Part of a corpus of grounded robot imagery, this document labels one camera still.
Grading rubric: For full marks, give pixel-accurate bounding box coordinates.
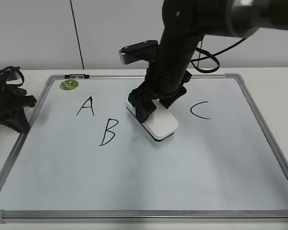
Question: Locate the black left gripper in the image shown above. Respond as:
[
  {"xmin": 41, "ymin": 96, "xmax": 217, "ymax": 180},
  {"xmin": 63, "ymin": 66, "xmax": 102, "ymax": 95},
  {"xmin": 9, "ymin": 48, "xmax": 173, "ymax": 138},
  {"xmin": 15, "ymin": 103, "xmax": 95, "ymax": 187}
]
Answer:
[{"xmin": 0, "ymin": 81, "xmax": 36, "ymax": 133}]

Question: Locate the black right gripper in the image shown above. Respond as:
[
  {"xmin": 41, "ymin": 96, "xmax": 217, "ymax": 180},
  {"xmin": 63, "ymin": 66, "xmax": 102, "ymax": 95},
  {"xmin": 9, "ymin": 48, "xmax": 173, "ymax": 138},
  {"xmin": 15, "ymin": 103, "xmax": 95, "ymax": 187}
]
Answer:
[{"xmin": 128, "ymin": 56, "xmax": 192, "ymax": 124}]

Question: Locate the white board eraser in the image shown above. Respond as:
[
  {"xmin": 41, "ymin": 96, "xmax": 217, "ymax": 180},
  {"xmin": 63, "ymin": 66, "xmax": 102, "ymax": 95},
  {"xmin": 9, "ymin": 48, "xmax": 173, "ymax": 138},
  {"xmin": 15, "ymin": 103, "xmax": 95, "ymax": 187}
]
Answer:
[{"xmin": 125, "ymin": 97, "xmax": 179, "ymax": 142}]

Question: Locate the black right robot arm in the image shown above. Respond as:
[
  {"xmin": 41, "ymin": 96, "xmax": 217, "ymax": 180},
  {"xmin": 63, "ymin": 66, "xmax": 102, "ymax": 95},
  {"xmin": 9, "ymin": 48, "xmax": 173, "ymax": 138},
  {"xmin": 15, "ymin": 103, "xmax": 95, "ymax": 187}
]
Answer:
[{"xmin": 120, "ymin": 0, "xmax": 288, "ymax": 123}]

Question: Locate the round green magnet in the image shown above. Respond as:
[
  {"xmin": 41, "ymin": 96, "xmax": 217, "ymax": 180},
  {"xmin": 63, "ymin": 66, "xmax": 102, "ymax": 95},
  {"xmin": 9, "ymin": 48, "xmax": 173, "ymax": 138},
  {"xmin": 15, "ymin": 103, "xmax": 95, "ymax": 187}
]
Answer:
[{"xmin": 60, "ymin": 80, "xmax": 79, "ymax": 91}]

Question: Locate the black silver hanging clip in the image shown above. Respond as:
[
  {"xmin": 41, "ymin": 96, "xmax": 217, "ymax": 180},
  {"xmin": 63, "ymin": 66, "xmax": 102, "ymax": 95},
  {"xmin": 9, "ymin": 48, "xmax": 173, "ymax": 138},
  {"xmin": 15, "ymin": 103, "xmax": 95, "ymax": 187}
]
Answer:
[{"xmin": 64, "ymin": 74, "xmax": 90, "ymax": 79}]

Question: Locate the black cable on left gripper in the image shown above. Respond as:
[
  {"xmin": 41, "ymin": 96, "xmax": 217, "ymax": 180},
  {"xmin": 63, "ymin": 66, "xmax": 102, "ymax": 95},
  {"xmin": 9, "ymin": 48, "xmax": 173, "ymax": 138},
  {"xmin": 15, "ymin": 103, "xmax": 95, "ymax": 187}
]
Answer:
[{"xmin": 0, "ymin": 66, "xmax": 25, "ymax": 91}]

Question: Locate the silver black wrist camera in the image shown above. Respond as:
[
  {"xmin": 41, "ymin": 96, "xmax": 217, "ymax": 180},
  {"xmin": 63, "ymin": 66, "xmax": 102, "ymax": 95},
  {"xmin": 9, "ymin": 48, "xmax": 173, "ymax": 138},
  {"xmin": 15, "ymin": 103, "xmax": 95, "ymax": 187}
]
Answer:
[{"xmin": 119, "ymin": 40, "xmax": 158, "ymax": 65}]

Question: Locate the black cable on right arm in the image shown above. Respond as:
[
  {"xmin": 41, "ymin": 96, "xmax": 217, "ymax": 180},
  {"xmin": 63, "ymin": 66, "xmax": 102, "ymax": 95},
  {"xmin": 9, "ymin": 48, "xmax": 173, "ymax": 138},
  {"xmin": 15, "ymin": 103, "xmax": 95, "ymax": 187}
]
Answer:
[{"xmin": 190, "ymin": 37, "xmax": 247, "ymax": 73}]

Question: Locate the white board with aluminium frame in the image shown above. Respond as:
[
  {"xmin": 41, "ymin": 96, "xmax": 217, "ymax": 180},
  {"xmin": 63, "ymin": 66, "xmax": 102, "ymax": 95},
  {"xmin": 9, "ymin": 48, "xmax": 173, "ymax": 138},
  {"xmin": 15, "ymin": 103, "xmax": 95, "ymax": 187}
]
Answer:
[{"xmin": 0, "ymin": 74, "xmax": 288, "ymax": 222}]

